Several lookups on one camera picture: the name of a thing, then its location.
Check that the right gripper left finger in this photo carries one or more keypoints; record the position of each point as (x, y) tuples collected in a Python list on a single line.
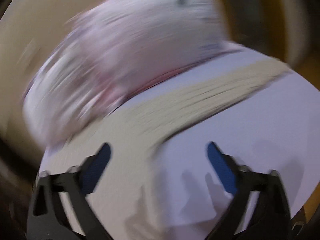
[(46, 216)]

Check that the white bed sheet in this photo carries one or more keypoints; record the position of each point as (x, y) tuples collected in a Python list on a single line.
[(172, 191)]

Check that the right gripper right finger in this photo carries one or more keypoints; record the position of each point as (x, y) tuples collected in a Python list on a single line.
[(271, 217)]

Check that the pink floral duvet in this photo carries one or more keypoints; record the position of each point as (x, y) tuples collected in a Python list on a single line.
[(116, 50)]

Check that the beige knit sweater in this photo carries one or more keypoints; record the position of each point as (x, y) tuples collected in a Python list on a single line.
[(160, 119)]

